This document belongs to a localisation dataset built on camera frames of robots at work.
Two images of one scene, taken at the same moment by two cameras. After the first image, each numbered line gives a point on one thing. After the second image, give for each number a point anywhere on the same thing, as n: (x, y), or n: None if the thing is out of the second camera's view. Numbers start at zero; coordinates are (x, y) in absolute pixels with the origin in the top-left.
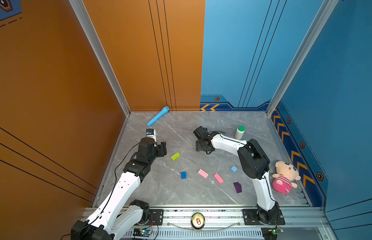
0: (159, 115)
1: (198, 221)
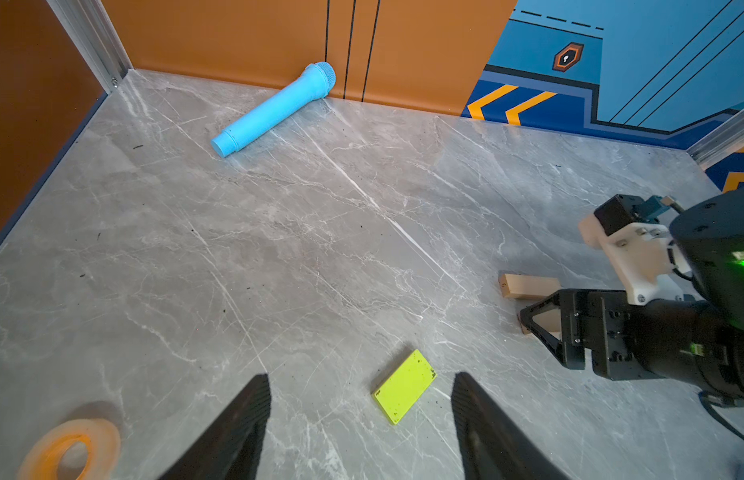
0: (315, 82)
1: None
